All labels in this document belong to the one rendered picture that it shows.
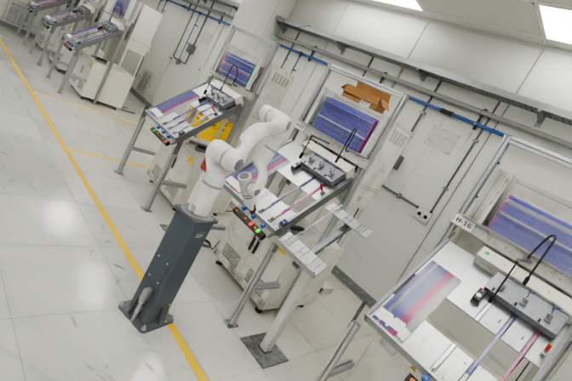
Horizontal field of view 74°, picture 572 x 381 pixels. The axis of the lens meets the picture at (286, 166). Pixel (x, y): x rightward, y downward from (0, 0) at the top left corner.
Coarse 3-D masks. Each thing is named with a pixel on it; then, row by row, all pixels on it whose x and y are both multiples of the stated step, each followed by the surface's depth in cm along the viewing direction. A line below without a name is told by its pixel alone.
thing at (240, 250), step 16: (240, 208) 309; (240, 224) 305; (256, 224) 294; (304, 224) 324; (224, 240) 314; (240, 240) 302; (256, 240) 291; (272, 240) 281; (304, 240) 285; (224, 256) 310; (240, 256) 298; (256, 256) 288; (272, 256) 278; (288, 256) 269; (336, 256) 312; (240, 272) 295; (272, 272) 275; (288, 272) 274; (288, 288) 285; (320, 288) 320; (272, 304) 282
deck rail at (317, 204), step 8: (344, 184) 267; (328, 192) 262; (336, 192) 266; (320, 200) 257; (328, 200) 263; (304, 208) 252; (312, 208) 256; (296, 216) 248; (304, 216) 254; (280, 232) 245
